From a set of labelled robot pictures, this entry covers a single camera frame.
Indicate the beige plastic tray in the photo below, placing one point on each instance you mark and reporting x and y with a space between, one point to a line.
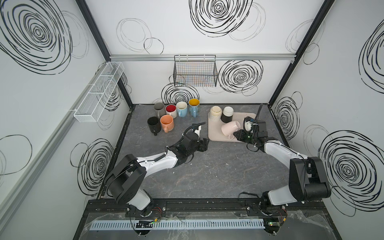
214 127

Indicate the cream speckled mug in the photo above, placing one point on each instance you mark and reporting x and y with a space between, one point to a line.
215 114

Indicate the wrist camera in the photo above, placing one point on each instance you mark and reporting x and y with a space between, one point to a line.
197 130
248 124

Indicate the cream peach mug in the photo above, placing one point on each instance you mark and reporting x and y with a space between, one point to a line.
167 123

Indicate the light blue mug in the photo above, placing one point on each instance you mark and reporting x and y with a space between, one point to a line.
182 109

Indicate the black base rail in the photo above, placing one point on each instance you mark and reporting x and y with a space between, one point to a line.
179 205

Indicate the white red mug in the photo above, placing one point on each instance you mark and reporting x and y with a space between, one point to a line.
171 110

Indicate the white slotted cable duct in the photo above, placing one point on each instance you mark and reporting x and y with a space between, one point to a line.
213 224

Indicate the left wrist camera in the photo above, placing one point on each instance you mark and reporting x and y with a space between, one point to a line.
197 130

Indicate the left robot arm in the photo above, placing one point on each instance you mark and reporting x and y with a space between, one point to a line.
124 182

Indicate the white black mug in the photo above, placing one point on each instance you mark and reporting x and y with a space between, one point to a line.
227 114

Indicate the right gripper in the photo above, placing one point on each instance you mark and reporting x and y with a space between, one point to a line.
242 133

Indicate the black wire basket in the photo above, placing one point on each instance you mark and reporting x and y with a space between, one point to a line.
195 70

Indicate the blue butterfly mug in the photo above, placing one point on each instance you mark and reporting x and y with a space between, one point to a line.
194 105

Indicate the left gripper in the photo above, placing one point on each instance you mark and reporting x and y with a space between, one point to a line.
202 143

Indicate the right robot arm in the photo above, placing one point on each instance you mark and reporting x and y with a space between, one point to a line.
308 180

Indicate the grey mug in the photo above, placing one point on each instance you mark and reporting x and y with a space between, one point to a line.
159 110

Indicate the pink mug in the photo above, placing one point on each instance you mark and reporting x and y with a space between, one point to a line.
228 129

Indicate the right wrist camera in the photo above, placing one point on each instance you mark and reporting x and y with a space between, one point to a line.
248 124

